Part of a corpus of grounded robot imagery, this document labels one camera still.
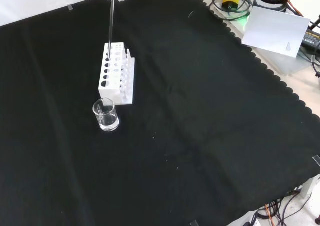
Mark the clear glass rod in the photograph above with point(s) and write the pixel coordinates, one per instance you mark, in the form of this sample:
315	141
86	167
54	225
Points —
111	23

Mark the white test tube rack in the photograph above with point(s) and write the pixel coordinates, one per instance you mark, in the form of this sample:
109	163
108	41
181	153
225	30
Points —
110	91

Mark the clear glass beaker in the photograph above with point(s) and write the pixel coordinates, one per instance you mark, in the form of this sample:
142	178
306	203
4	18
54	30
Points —
107	122

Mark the clear cloth clip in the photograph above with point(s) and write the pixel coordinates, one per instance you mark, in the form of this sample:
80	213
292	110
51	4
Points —
194	223
317	160
70	8

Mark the black bench cloth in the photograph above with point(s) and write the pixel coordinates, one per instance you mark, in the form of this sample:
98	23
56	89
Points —
187	116

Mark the pale white board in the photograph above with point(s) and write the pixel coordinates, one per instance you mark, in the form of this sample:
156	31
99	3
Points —
275	31

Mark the black power adapter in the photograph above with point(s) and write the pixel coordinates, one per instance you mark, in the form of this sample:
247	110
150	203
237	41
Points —
312	39

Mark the white table leg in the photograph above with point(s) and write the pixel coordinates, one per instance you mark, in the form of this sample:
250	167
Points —
308	187

